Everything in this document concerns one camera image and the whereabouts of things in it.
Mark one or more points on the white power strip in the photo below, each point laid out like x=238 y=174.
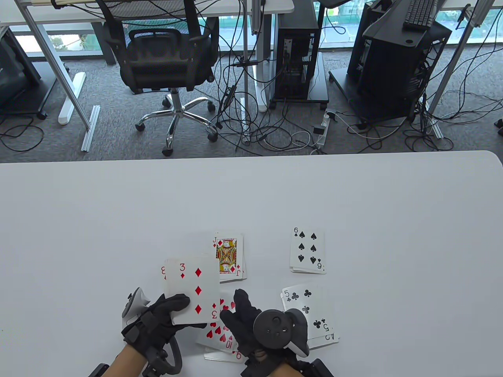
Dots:
x=323 y=135

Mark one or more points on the stack of playing cards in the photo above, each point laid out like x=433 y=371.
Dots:
x=188 y=282

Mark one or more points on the large black computer tower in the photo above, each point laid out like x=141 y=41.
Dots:
x=393 y=78

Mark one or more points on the black computer case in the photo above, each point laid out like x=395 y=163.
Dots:
x=355 y=47

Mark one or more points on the black rolling computer stand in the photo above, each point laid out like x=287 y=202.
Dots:
x=320 y=88

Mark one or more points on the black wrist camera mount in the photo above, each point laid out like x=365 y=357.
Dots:
x=319 y=369
x=156 y=367

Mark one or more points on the black keyboard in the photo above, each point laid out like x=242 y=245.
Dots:
x=420 y=13

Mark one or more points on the many-pip spades playing card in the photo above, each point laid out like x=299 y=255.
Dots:
x=306 y=251

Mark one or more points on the black mesh office chair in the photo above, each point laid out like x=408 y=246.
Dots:
x=157 y=66

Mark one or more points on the face diamonds playing card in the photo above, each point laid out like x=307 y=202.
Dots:
x=232 y=245

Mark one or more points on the black tilted board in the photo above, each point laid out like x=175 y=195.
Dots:
x=387 y=33

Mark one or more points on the black flat floor stand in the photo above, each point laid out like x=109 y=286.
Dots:
x=341 y=84

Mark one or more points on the grey and white handheld controller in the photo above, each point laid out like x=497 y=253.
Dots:
x=131 y=305
x=275 y=328

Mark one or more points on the person's right forearm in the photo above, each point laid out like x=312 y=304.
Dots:
x=289 y=371

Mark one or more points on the person's right hand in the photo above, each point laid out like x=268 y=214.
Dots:
x=243 y=326

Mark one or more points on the black rolling cabinet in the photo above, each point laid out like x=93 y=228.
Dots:
x=15 y=78

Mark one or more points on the person's left forearm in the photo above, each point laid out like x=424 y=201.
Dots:
x=126 y=365

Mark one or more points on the person's left hand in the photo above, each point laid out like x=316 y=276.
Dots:
x=152 y=332

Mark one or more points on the few-pip clubs playing card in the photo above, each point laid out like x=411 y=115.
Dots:
x=314 y=302

